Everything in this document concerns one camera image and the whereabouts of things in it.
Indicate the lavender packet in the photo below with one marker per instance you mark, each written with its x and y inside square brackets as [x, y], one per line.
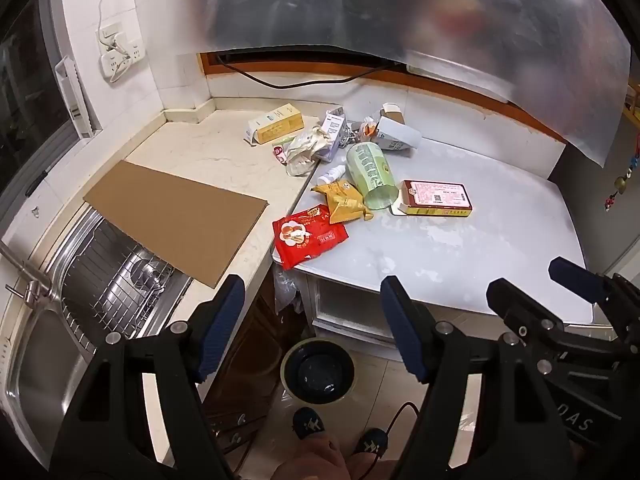
[330, 150]

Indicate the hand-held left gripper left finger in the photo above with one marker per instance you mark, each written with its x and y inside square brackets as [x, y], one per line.
[220, 330]

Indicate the blue patterned slipper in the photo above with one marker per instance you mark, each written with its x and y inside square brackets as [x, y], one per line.
[308, 422]
[370, 441]

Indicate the torn white carton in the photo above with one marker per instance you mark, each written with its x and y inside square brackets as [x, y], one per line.
[400, 135]

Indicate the aluminium sliding window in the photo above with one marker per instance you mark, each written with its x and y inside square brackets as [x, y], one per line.
[25, 85]

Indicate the yellow toothpaste box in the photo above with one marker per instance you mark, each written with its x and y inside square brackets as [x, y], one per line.
[277, 122]

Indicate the brown wooden window sill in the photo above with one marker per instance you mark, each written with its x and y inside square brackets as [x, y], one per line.
[450, 82]

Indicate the person's pink trousers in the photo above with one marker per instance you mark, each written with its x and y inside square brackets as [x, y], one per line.
[310, 462]

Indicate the crumpled beige wrapper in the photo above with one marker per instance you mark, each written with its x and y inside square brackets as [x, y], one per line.
[302, 152]

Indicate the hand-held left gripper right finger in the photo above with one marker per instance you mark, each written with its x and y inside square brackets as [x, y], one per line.
[402, 332]

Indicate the small white bottle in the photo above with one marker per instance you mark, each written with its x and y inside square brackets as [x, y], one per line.
[332, 175]

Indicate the steel faucet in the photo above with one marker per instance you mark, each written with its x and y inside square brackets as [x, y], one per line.
[32, 287]

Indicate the translucent plastic sheet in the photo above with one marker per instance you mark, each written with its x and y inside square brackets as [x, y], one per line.
[400, 5]

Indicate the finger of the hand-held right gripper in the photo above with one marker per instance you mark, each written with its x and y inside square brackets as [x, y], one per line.
[575, 280]
[520, 305]

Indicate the brown cardboard sheet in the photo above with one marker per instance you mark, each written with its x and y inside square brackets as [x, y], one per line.
[175, 215]

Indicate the white printed small box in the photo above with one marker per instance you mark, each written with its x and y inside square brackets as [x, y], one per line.
[332, 122]

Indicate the orange white crumpled wrapper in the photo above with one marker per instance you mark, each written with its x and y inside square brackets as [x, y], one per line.
[367, 130]

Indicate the yellow snack packet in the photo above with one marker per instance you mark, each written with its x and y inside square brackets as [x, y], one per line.
[345, 210]
[337, 191]

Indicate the stainless steel sink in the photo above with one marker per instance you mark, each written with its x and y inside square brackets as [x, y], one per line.
[45, 360]

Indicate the white wall socket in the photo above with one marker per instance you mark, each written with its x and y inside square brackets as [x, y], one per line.
[111, 30]

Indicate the green paper cup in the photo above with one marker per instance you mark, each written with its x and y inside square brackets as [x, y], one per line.
[370, 172]

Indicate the small red white wrapper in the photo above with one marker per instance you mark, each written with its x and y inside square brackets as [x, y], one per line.
[278, 152]

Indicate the clear plastic bag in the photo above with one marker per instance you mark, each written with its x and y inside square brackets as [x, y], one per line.
[287, 290]

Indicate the red snack packet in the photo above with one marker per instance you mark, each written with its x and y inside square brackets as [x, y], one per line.
[305, 240]

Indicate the metal cabinet knob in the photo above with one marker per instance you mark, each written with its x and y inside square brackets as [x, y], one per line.
[233, 440]
[241, 418]

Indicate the brown cabinet door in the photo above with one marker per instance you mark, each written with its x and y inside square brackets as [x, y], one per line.
[250, 360]

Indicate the white power strip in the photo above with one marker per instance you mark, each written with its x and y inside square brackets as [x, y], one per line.
[122, 60]

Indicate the dark blue trash bin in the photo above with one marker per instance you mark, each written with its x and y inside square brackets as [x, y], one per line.
[317, 372]

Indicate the hanging beaded ornament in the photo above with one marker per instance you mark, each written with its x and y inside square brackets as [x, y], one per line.
[622, 180]

